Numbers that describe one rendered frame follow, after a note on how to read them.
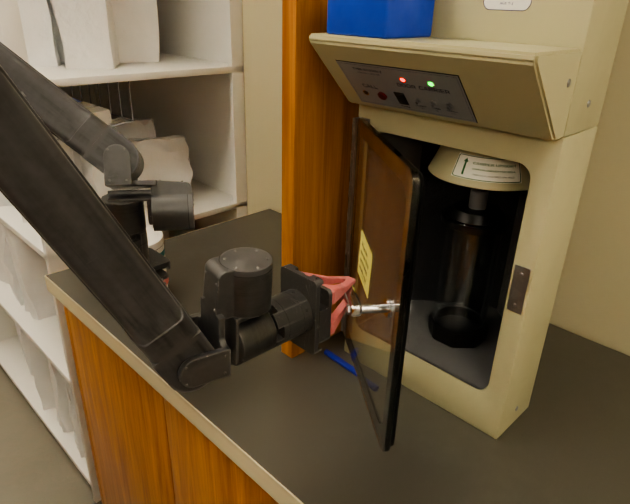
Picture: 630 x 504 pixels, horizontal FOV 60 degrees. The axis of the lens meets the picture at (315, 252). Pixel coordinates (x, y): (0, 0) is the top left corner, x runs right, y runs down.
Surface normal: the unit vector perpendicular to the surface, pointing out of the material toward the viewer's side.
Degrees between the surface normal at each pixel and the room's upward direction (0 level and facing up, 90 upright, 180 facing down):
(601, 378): 0
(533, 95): 135
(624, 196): 90
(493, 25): 90
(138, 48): 89
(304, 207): 90
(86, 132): 65
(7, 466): 0
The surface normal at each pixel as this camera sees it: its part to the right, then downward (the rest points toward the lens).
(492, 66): -0.52, 0.84
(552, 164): -0.71, 0.28
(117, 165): 0.21, 0.04
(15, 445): 0.03, -0.91
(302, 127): 0.70, 0.32
